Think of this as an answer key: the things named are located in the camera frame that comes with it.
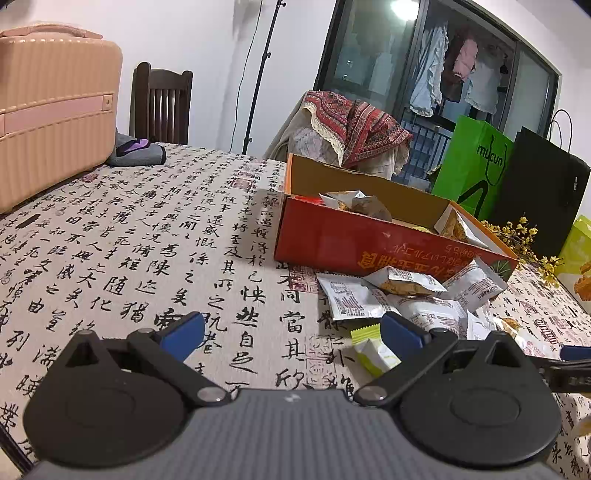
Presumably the pink suitcase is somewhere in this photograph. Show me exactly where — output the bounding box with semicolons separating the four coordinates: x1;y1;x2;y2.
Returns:
0;21;124;215

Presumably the red cardboard box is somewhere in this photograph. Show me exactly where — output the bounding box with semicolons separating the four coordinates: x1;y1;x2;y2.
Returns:
273;153;520;283

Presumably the white cake picture packet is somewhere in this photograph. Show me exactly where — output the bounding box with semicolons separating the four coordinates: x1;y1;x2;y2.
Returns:
434;204;491;250

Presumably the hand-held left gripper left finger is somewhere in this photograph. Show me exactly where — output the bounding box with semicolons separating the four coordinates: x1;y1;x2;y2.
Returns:
51;311;232;409

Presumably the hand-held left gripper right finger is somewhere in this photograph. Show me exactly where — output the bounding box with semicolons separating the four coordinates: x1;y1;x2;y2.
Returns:
353;311;539;409

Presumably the black paper bag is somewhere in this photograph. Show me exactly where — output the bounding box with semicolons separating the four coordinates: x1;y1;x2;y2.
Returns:
482;108;591;259

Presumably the green paper bag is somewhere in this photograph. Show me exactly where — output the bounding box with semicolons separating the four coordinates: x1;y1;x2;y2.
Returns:
430;114;515;220

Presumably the red patterned cloth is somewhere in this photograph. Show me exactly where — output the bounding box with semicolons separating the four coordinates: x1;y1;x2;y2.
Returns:
302;90;414;169

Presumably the white hanging garment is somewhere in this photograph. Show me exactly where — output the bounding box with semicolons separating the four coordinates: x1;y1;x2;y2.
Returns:
464;51;504;114

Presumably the orange brown snack packet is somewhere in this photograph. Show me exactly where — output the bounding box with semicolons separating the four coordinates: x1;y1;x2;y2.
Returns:
342;194;394;223

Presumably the light blue hanging garment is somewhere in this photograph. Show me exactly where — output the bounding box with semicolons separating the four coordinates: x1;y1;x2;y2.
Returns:
409;23;450;117

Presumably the dark wooden chair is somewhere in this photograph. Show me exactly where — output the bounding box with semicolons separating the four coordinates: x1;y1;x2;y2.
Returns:
130;62;194;146

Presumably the beige covered chair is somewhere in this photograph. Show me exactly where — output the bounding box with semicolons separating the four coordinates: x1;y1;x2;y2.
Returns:
263;104;411;178

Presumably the studio light on stand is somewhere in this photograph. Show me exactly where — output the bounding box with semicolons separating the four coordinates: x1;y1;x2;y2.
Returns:
241;0;287;155

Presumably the dark framed glass door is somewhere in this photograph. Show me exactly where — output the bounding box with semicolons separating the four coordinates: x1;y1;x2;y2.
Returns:
314;0;561;185

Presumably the grey purple cloth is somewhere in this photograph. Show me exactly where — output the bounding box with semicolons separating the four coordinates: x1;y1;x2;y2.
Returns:
107;131;167;168

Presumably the pink hanging garment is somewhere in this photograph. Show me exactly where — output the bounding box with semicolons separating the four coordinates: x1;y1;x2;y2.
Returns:
452;39;479;84

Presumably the small green snack packet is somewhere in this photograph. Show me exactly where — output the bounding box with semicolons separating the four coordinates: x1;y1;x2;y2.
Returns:
351;323;402;377

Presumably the yellow green box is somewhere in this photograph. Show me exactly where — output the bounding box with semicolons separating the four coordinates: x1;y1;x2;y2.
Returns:
554;215;591;315

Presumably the yellow flower branch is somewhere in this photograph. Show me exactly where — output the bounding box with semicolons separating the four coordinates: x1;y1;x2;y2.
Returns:
480;215;566;289

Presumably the pile of white snack packets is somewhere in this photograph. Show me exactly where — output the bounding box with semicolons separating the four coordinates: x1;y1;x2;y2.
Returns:
316;258;555;361

